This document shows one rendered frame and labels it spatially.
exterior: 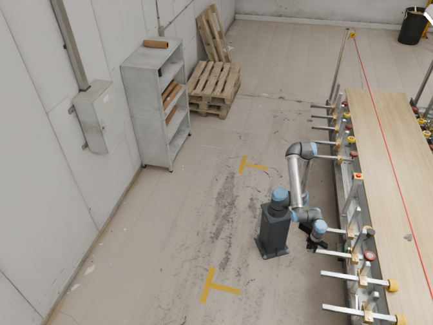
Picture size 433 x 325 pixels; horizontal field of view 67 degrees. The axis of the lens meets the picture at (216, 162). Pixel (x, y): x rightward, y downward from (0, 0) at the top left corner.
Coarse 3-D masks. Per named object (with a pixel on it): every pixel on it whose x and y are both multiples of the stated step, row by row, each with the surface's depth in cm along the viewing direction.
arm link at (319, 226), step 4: (316, 220) 244; (320, 220) 242; (312, 224) 247; (316, 224) 239; (320, 224) 239; (324, 224) 240; (316, 228) 239; (320, 228) 237; (324, 228) 237; (312, 232) 246; (316, 232) 241; (320, 232) 239; (324, 232) 239; (316, 236) 243; (320, 236) 242
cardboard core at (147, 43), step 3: (144, 42) 393; (147, 42) 392; (150, 42) 391; (153, 42) 391; (156, 42) 390; (159, 42) 389; (162, 42) 389; (165, 42) 388; (144, 45) 395; (147, 45) 394; (150, 45) 393; (153, 45) 392; (156, 45) 391; (159, 45) 390; (162, 45) 389; (165, 45) 388; (168, 45) 395
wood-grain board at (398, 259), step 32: (352, 96) 428; (384, 96) 426; (352, 128) 377; (384, 128) 374; (416, 128) 373; (384, 160) 334; (416, 160) 333; (384, 192) 301; (416, 192) 301; (384, 224) 274; (416, 224) 274; (384, 256) 252; (416, 256) 252; (384, 288) 234; (416, 288) 232; (416, 320) 216
